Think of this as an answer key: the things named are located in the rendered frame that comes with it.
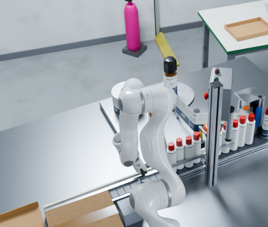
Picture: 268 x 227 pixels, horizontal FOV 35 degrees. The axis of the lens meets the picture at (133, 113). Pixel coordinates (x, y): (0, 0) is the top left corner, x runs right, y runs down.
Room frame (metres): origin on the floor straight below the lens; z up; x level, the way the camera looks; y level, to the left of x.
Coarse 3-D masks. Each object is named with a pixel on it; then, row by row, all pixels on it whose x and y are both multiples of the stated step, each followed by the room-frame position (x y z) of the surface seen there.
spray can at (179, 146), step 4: (176, 140) 1.61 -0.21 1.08; (180, 140) 1.61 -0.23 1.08; (176, 144) 1.61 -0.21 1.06; (180, 144) 1.60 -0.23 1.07; (176, 148) 1.60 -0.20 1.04; (180, 148) 1.59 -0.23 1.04; (180, 152) 1.59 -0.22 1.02; (180, 156) 1.59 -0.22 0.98; (180, 160) 1.59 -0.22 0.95; (180, 168) 1.59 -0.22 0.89
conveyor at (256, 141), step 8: (256, 136) 1.79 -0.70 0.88; (256, 144) 1.73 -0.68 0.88; (232, 152) 1.68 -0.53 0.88; (200, 160) 1.65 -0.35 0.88; (184, 168) 1.60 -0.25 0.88; (192, 168) 1.59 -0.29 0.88; (152, 176) 1.56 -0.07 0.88; (160, 176) 1.56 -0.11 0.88; (128, 184) 1.52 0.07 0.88; (136, 184) 1.52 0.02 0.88; (112, 192) 1.48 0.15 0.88; (120, 192) 1.47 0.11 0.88; (128, 192) 1.47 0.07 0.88; (72, 200) 1.45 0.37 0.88
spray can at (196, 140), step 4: (196, 132) 1.66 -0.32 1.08; (196, 136) 1.63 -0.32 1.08; (192, 140) 1.64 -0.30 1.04; (196, 140) 1.63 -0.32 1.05; (200, 140) 1.64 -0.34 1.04; (196, 144) 1.62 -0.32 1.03; (200, 144) 1.64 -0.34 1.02; (196, 148) 1.62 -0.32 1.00; (200, 148) 1.64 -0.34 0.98; (196, 152) 1.62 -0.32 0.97; (200, 152) 1.64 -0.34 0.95; (196, 160) 1.62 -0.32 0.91
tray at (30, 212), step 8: (24, 208) 1.45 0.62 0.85; (32, 208) 1.46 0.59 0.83; (0, 216) 1.41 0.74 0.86; (8, 216) 1.43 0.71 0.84; (16, 216) 1.42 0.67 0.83; (24, 216) 1.42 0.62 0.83; (32, 216) 1.41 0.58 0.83; (40, 216) 1.41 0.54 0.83; (0, 224) 1.38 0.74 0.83; (8, 224) 1.37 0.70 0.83; (16, 224) 1.37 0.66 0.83; (24, 224) 1.36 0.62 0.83; (32, 224) 1.36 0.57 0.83; (40, 224) 1.35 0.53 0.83
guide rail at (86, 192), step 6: (150, 168) 1.59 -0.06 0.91; (132, 174) 1.56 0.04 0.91; (138, 174) 1.57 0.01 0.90; (114, 180) 1.53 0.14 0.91; (120, 180) 1.53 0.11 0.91; (96, 186) 1.50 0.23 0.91; (102, 186) 1.50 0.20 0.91; (84, 192) 1.47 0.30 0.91; (90, 192) 1.48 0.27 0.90; (66, 198) 1.44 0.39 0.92; (72, 198) 1.44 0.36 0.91; (48, 204) 1.41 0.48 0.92; (54, 204) 1.41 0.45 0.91
